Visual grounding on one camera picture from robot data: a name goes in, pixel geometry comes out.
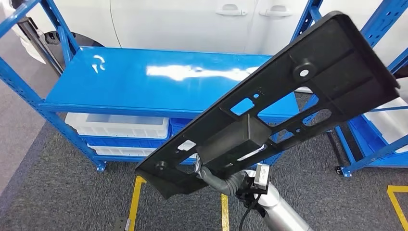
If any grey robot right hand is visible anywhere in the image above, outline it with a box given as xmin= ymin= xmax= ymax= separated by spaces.
xmin=194 ymin=154 xmax=206 ymax=176

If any black plastic mounting plate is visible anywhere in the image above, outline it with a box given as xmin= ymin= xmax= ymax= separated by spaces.
xmin=135 ymin=11 xmax=401 ymax=200

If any dark robot body part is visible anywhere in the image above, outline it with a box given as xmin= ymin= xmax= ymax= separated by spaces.
xmin=113 ymin=217 xmax=133 ymax=231

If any blue steel shelf rack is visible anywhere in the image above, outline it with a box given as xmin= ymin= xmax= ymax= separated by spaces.
xmin=0 ymin=0 xmax=302 ymax=173
xmin=288 ymin=0 xmax=408 ymax=179

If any white car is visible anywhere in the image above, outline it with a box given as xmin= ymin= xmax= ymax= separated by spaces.
xmin=1 ymin=0 xmax=408 ymax=95

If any large white plastic crate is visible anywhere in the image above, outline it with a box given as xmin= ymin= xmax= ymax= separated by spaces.
xmin=363 ymin=96 xmax=408 ymax=154

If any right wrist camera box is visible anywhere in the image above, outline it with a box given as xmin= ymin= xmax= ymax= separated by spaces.
xmin=253 ymin=163 xmax=271 ymax=193

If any black camera cable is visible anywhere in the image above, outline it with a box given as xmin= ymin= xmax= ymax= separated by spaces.
xmin=238 ymin=192 xmax=263 ymax=231

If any white car door handle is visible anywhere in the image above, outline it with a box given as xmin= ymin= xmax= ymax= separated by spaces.
xmin=215 ymin=3 xmax=249 ymax=17
xmin=258 ymin=4 xmax=293 ymax=18

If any black metal post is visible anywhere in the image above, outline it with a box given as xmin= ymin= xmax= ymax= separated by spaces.
xmin=17 ymin=16 xmax=64 ymax=77

